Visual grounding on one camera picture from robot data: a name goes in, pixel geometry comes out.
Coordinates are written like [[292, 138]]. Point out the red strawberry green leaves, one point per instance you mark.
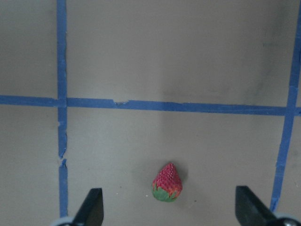
[[167, 185]]

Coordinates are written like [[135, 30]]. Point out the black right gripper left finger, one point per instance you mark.
[[91, 212]]

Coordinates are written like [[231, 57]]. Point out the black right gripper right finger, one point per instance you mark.
[[250, 210]]

